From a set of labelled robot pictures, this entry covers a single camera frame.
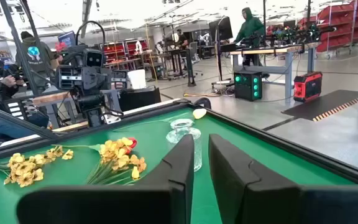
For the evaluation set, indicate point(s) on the black stand post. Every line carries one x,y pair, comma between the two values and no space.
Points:
190,68

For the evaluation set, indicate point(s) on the yellow small-blossom flower bunch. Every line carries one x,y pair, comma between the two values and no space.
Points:
23,174
117,155

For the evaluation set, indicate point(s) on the black yellow-striped floor mat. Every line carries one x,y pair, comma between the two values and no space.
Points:
322,104

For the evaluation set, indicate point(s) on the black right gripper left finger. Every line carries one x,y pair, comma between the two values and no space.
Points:
120,205

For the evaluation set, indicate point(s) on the green felt mat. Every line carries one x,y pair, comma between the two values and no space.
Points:
235,130

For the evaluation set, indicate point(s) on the clear glass vase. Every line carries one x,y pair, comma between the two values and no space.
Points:
182,137

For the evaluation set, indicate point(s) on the blue-screen monitor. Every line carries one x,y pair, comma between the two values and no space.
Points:
67,39

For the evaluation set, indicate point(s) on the wooden workbench with grey legs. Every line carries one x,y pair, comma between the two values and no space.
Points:
45,98

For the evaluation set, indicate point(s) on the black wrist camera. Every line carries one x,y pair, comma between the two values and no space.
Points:
94,58

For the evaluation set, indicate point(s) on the black table rim frame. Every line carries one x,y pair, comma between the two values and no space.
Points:
337,166

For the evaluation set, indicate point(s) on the red bin shelf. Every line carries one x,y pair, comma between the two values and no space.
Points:
113,51

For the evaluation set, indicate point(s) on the white box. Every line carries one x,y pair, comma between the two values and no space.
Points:
137,79

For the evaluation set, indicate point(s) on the wooden workbench with blue legs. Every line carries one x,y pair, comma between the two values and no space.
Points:
288,77

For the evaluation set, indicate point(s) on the black monitor on stand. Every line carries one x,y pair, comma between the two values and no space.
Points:
224,29

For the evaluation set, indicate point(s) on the yellow tulip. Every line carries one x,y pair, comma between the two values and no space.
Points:
199,113

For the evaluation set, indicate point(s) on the red tulip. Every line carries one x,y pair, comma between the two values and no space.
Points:
132,143

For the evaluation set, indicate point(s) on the black case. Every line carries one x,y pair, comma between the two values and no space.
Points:
140,98

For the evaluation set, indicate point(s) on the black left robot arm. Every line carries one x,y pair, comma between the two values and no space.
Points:
89,107

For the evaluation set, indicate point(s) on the computer tower with green lights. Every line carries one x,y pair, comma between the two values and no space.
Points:
247,87

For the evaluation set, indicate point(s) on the wooden table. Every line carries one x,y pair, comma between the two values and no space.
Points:
70,126

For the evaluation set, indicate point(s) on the red shelving rack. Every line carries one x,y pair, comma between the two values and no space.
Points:
340,34

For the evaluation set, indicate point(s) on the black frame pole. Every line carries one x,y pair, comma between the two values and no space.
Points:
12,26

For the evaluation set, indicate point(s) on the black labelled control box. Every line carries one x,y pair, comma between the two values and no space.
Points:
26,113

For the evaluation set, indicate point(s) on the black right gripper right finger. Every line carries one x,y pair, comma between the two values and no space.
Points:
275,205

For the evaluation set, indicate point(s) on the red black power station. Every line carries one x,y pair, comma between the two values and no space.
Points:
306,88

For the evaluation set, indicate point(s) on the black frame strut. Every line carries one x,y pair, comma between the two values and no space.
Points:
17,122

